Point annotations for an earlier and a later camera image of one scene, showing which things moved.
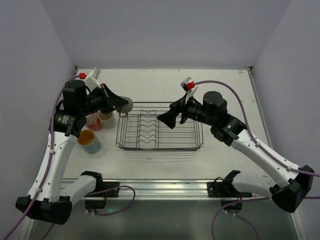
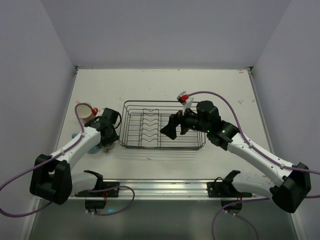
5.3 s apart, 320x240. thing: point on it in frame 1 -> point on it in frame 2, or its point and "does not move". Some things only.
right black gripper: (181, 111) -> (180, 122)
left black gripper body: (105, 97) -> (107, 139)
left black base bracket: (100, 186) does not move
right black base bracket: (226, 189) does not move
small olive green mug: (126, 108) -> (107, 148)
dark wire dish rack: (138, 128) does not move
